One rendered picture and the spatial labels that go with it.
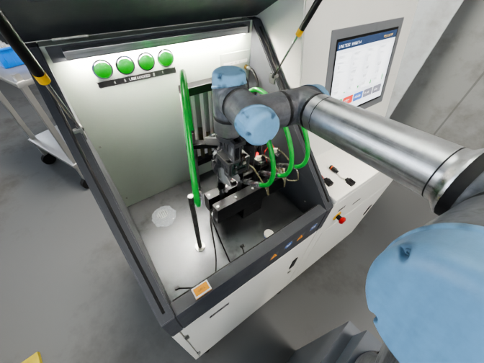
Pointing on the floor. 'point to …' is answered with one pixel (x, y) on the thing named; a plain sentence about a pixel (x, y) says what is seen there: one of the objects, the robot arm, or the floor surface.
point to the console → (327, 237)
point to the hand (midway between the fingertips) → (225, 179)
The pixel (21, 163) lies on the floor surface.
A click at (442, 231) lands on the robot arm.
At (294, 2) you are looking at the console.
